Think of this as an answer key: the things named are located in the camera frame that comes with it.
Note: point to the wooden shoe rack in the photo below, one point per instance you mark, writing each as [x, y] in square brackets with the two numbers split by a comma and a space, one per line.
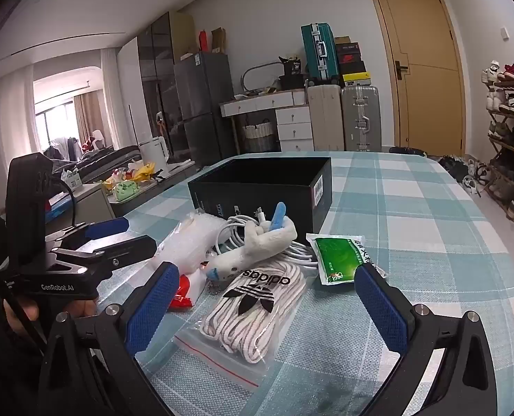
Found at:
[499, 171]

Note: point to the pile of shoes on floor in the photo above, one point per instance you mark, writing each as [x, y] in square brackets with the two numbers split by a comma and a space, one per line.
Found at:
[467, 171]

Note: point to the teal checked tablecloth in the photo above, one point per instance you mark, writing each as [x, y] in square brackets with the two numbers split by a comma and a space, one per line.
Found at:
[413, 225]

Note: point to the black floor bag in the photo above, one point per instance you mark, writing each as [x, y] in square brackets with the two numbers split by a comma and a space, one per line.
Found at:
[406, 151]

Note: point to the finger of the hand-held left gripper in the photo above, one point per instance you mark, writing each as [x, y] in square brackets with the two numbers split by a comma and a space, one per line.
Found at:
[109, 227]
[127, 247]

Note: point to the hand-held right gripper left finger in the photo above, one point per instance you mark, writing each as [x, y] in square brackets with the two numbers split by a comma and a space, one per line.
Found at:
[153, 307]

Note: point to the brown cardboard shoe box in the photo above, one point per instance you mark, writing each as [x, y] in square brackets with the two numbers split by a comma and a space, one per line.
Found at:
[346, 40]

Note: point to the beige suitcase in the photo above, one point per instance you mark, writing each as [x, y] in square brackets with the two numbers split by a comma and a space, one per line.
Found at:
[324, 117]

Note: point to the woven basket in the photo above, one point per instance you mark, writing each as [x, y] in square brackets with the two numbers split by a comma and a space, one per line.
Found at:
[258, 136]

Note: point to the white plush toy blue fin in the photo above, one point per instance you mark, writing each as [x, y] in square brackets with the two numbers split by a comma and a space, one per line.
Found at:
[248, 251]

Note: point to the white desk with drawers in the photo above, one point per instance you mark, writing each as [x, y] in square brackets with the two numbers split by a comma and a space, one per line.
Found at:
[294, 130]

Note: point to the grey refrigerator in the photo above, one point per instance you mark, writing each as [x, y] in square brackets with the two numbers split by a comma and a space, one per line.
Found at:
[205, 95]

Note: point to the row of shoes on rack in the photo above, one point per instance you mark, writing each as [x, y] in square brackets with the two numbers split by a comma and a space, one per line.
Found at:
[510, 99]

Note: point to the person's left hand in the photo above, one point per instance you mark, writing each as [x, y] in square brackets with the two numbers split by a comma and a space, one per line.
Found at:
[27, 314]

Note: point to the yellow and black shoe box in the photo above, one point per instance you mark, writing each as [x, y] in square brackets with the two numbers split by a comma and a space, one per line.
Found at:
[354, 79]

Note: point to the large brown cardboard box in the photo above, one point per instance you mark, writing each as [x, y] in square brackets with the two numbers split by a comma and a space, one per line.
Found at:
[183, 34]

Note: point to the clear bag of white laces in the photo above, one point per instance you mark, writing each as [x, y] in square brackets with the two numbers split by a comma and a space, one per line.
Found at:
[248, 320]

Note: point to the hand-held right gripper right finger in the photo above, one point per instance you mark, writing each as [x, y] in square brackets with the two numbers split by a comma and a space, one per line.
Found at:
[382, 312]

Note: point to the brown paper bag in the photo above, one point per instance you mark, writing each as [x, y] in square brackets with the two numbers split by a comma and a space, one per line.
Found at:
[218, 41]

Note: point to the dark glossy cabinet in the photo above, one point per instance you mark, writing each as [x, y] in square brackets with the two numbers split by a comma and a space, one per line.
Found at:
[157, 73]

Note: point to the dark sofa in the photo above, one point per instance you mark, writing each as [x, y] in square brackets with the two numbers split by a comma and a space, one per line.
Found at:
[109, 160]

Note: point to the black cardboard box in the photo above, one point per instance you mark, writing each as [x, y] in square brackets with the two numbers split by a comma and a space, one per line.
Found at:
[222, 201]

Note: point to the silver suitcase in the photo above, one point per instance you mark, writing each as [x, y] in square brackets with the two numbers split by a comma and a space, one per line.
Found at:
[361, 117]

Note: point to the brown curtain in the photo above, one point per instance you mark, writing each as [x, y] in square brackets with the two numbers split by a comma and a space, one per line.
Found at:
[88, 117]

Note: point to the tan wooden door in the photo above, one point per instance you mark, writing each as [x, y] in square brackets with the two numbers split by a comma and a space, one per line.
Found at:
[417, 52]

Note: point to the green toy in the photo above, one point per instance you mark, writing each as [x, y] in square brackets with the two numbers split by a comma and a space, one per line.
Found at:
[128, 191]

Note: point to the white appliance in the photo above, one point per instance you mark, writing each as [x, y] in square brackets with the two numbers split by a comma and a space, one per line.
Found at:
[155, 151]

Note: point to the grey low cabinet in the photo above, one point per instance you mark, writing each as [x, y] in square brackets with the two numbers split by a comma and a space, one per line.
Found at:
[94, 201]

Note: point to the teal suitcase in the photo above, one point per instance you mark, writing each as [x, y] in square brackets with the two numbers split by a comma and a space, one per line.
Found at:
[320, 52]

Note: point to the yellow bag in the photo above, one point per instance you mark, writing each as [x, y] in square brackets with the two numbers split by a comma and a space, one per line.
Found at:
[142, 172]

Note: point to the curved metal rail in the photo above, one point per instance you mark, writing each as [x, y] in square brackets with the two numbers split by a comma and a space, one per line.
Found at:
[250, 71]

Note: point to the green packet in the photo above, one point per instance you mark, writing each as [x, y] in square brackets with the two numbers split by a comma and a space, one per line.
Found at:
[335, 260]

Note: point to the black and red shoe box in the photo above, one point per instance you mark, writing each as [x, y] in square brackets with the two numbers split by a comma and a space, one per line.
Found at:
[350, 54]

